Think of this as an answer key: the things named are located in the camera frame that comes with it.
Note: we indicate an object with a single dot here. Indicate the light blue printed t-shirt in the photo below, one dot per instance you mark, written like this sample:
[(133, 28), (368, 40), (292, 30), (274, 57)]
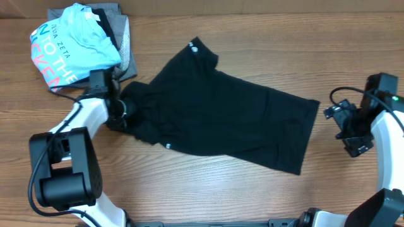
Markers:
[(65, 50)]

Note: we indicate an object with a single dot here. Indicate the folded black garment in stack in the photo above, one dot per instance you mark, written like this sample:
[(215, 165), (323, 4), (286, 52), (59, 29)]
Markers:
[(105, 25)]

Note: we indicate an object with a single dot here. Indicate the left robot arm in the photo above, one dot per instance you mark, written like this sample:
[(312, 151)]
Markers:
[(66, 177)]

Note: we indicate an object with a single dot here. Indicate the black t-shirt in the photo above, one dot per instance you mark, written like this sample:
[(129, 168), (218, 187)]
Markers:
[(192, 107)]

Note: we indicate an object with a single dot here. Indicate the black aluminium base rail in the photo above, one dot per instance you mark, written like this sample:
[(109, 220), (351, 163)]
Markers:
[(282, 222)]

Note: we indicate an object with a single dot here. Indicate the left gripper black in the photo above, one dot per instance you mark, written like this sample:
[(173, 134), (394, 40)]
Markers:
[(115, 122)]

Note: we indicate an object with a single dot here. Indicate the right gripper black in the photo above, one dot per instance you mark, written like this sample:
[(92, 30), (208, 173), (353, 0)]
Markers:
[(359, 144)]

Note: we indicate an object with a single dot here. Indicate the folded grey garment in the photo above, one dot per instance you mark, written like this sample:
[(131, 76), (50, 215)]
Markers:
[(120, 26)]

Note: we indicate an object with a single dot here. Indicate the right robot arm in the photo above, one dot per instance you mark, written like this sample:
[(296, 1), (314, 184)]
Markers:
[(377, 122)]

